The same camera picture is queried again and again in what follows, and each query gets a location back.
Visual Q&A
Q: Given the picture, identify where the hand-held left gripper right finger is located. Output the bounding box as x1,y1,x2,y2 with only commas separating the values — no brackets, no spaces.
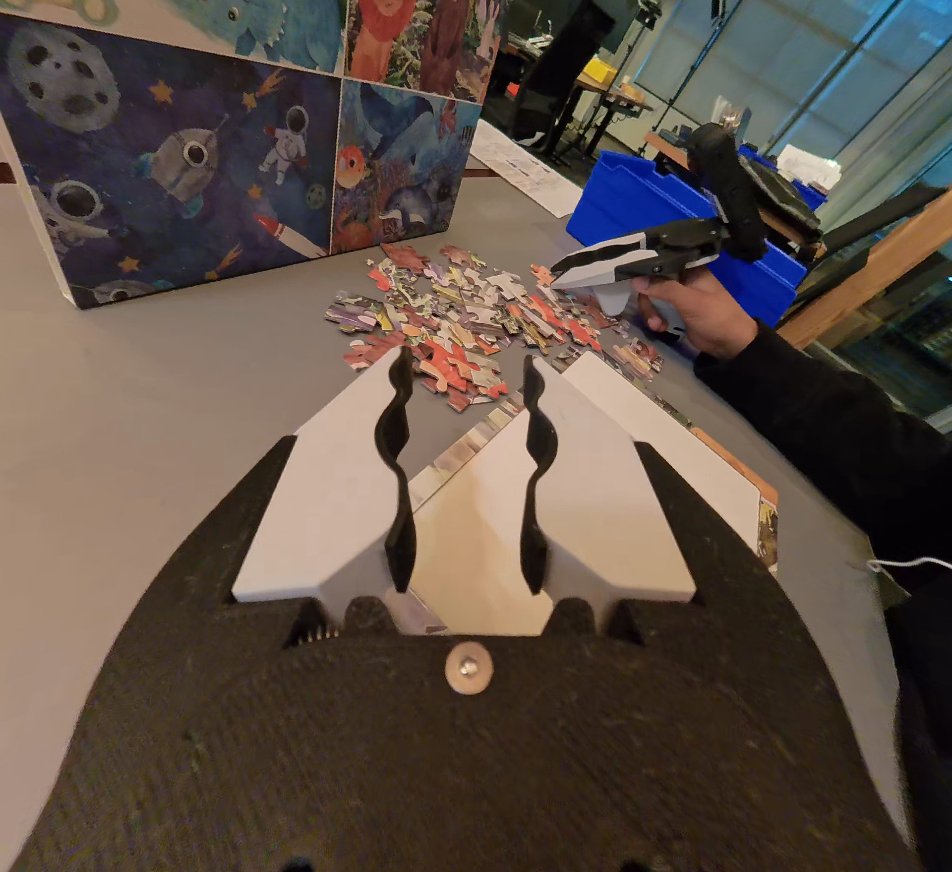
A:
519,353,699,607

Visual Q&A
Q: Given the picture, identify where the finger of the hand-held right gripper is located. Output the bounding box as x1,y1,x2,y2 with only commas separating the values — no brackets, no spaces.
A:
549,231,657,278
552,262,660,318

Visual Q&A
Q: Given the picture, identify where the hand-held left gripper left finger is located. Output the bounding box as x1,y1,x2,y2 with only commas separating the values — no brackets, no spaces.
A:
231,345,416,610

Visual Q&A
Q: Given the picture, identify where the jigsaw puzzle frame board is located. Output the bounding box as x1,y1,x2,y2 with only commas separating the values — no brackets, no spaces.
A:
387,350,780,637

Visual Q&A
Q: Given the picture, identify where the pile of jigsaw puzzle pieces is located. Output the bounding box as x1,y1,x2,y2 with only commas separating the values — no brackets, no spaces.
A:
323,241,666,414

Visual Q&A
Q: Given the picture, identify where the person's right forearm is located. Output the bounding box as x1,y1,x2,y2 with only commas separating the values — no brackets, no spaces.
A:
694,321,952,577

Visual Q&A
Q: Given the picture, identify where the person's right hand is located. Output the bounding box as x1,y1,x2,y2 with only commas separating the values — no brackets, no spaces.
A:
631,268,761,361

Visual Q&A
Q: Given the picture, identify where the blue plastic bin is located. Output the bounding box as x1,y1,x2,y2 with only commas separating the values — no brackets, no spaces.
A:
564,148,808,329

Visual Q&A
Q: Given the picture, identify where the small blue bin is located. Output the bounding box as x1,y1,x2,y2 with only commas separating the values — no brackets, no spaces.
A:
738,143,829,213

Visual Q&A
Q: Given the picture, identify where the printed paper sheet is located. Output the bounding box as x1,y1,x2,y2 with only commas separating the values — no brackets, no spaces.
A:
468,118,586,219

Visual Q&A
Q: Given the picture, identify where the background wooden desk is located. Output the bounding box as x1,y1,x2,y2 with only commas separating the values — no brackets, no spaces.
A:
567,70,657,168

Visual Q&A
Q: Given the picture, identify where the wooden beam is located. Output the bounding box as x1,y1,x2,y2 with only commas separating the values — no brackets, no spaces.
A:
775,190,952,352

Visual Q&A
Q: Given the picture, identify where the black office chair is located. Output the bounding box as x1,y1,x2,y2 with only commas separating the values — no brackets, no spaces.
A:
512,0,618,145

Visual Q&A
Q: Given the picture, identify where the person's black clothing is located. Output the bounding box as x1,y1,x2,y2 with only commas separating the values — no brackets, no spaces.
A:
884,565,952,872

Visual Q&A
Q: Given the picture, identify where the illustrated cardboard puzzle box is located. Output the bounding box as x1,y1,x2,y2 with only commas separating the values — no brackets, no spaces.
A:
0,0,536,312

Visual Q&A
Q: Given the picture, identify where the camera tripod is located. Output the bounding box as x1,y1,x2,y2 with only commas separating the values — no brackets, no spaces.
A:
631,0,668,138

